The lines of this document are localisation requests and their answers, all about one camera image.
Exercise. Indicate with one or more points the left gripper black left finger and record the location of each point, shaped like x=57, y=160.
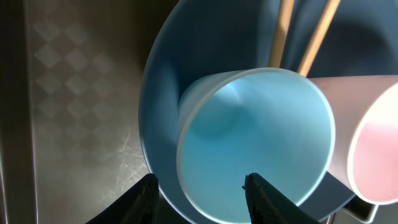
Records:
x=138, y=205

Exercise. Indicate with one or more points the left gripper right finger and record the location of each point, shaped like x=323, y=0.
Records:
x=267, y=205

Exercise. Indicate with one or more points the light blue cup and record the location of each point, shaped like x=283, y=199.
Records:
x=269, y=121

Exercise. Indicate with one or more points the pink cup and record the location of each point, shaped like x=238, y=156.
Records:
x=365, y=154

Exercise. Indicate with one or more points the brown serving tray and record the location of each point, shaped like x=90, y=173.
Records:
x=71, y=73

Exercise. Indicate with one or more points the dark blue plate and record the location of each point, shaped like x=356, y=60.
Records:
x=202, y=37

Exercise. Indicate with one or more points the left wooden chopstick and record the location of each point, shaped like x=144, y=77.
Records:
x=281, y=31

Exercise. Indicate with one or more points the wooden chopstick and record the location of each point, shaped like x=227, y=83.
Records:
x=317, y=37
x=281, y=31

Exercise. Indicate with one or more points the right wooden chopstick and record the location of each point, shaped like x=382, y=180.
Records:
x=317, y=37

